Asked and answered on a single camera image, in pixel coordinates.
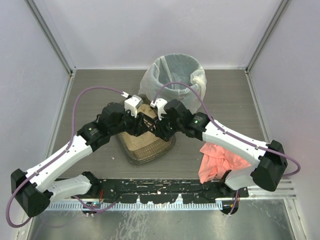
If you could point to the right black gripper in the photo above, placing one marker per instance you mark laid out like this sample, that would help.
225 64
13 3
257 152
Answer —
160 125

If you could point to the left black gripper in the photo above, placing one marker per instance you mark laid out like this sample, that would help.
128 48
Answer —
135 122

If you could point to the grey plastic litter box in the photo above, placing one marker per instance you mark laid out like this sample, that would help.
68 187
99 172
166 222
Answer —
149 152

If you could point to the bin with white bag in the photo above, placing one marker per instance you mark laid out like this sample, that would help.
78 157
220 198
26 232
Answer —
168 77

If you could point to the black litter scoop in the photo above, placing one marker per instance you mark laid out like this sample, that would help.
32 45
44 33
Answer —
149 125

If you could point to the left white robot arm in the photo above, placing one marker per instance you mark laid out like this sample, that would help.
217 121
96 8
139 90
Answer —
36 188

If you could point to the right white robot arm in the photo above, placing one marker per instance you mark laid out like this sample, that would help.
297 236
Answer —
267 160

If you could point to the beige cat litter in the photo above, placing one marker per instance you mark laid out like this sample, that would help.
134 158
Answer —
134 143

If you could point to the pink cloth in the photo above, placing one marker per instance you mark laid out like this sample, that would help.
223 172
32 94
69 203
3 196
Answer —
216 161

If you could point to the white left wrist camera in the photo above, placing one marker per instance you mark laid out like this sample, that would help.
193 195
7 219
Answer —
131 104

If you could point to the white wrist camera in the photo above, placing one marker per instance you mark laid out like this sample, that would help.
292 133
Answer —
131 104
159 104

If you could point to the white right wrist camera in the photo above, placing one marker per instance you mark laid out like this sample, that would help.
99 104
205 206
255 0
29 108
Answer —
159 104

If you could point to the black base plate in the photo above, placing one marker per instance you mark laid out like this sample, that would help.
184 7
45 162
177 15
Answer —
158 191

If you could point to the white slotted cable duct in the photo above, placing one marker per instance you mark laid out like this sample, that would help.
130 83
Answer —
72 205

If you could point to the left aluminium frame post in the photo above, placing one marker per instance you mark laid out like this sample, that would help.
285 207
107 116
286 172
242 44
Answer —
44 18

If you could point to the aluminium frame post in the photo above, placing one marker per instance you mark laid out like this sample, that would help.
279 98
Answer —
44 18
268 33

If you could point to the right aluminium frame post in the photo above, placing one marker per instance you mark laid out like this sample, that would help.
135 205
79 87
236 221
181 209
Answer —
268 33

